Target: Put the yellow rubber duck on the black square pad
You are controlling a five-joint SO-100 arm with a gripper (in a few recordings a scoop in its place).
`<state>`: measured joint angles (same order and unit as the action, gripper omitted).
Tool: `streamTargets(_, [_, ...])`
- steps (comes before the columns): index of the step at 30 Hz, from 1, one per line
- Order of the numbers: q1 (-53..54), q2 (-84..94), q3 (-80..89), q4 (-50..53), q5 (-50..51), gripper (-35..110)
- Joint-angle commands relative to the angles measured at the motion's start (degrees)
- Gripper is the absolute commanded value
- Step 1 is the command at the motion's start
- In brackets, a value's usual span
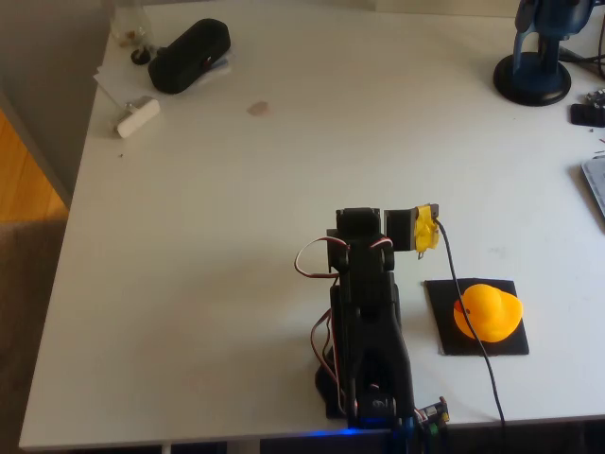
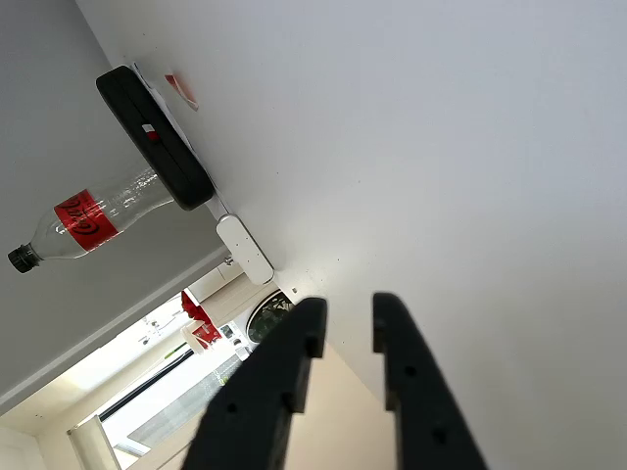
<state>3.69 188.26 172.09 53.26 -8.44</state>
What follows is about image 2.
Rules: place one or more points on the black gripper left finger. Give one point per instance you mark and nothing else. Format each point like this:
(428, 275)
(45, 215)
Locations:
(255, 416)

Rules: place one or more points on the glass sliding door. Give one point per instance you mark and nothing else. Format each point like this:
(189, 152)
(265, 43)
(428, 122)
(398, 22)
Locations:
(171, 401)

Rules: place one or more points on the white charger block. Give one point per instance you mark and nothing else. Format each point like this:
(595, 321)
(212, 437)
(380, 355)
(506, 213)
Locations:
(245, 249)

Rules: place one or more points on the black zipped case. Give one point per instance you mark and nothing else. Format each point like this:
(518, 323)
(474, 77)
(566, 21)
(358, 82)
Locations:
(152, 147)

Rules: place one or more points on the beige cabinet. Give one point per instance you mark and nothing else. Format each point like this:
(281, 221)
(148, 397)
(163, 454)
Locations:
(230, 298)

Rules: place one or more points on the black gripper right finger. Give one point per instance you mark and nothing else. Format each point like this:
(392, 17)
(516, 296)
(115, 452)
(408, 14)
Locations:
(426, 416)

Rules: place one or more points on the small red flat card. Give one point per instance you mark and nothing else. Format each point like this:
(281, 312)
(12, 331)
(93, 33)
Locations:
(182, 90)

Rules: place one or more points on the red cloth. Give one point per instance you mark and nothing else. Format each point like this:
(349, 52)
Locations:
(191, 303)

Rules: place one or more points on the white washing machine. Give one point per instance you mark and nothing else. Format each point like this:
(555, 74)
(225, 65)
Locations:
(267, 318)

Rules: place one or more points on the white box with red label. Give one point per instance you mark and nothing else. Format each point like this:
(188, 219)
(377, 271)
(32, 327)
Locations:
(206, 335)

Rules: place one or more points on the small glass jar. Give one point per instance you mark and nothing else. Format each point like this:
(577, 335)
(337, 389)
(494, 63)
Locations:
(83, 220)

